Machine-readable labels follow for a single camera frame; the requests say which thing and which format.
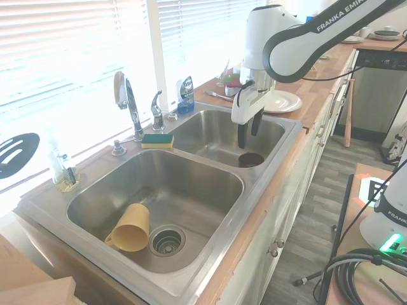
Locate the stainless steel dishwasher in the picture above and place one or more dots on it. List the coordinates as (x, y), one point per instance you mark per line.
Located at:
(372, 95)

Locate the yellow and green sponge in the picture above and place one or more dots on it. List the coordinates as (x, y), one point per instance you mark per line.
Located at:
(157, 140)

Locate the clear bottle yellow liquid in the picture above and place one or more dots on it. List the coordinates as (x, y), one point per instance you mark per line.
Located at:
(65, 173)

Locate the narrow white window blind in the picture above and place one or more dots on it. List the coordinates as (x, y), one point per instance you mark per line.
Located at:
(203, 28)

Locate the silver utensil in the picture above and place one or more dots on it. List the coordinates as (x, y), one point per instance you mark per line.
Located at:
(217, 95)

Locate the large white plate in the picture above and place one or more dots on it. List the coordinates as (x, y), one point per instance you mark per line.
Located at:
(283, 102)

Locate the black slotted spatula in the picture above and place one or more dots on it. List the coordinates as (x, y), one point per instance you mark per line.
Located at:
(16, 155)

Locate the chrome sink soap pump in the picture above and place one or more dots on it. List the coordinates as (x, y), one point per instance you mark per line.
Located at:
(118, 148)

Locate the yellow mug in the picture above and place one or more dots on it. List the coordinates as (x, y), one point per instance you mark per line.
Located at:
(132, 230)

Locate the black and white marker tag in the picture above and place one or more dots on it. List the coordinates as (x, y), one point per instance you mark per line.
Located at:
(372, 190)

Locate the stainless steel double sink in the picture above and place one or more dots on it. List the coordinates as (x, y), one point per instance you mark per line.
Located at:
(190, 178)

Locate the black tripod pole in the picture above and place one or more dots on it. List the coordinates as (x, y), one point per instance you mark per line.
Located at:
(343, 209)

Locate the light wooden box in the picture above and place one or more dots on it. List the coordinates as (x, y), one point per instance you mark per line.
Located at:
(28, 279)

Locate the metal drain strainer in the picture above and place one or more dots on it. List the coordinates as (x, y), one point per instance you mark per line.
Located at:
(167, 240)

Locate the wide white window blind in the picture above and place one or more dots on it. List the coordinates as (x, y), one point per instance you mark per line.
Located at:
(63, 47)

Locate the blue sponge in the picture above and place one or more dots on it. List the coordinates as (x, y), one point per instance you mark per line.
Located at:
(185, 108)

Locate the dish soap bottle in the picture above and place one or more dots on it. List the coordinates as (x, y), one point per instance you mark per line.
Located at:
(185, 90)

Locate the small white plate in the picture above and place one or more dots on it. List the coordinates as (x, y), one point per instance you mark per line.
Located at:
(352, 39)

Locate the small white cup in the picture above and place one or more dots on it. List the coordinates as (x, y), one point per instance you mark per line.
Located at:
(365, 31)

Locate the white kitchen cabinets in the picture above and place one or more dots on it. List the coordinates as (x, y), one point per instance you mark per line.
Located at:
(286, 216)

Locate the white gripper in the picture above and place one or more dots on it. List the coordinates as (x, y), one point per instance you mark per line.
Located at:
(248, 105)

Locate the wooden baseball bat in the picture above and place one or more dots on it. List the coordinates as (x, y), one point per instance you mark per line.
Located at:
(348, 120)

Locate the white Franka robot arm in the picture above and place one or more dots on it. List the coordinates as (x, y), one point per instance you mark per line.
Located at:
(286, 47)

